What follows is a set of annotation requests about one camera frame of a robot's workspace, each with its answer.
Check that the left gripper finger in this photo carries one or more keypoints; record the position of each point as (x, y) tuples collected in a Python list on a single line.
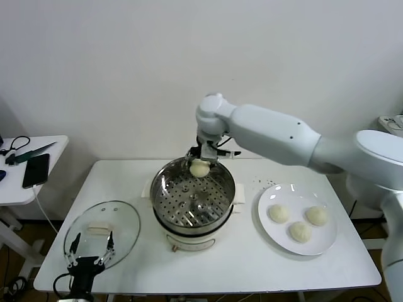
[(111, 243), (75, 245)]

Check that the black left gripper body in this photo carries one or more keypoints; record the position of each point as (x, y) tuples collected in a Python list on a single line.
[(83, 277)]

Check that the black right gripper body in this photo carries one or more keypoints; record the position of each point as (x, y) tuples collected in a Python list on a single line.
[(199, 144)]

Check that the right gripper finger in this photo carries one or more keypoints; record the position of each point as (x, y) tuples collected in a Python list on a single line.
[(192, 154), (214, 163)]

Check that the white steamed baozi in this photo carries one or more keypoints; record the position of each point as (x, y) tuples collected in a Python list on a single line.
[(316, 215), (278, 214), (199, 169), (300, 232)]

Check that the round glass pot lid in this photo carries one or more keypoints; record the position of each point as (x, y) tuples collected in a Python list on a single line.
[(126, 220)]

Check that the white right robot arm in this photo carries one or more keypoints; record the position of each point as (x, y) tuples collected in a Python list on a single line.
[(267, 132)]

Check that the perforated steel steamer basket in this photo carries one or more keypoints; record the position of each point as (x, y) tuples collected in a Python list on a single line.
[(192, 201)]

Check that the steel steamer pot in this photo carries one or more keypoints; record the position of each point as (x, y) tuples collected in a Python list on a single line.
[(189, 242)]

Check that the white side table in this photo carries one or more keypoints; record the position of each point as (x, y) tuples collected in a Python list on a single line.
[(12, 195)]

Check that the black smartphone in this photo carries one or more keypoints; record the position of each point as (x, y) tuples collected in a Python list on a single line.
[(36, 170)]

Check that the white round plate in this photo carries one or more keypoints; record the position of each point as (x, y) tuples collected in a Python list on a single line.
[(274, 236)]

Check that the blue object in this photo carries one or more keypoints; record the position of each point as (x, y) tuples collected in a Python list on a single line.
[(2, 175)]

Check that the green flat tool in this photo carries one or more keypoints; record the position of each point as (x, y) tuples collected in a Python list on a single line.
[(34, 152)]

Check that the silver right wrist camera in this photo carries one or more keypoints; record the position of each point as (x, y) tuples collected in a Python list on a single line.
[(209, 151)]

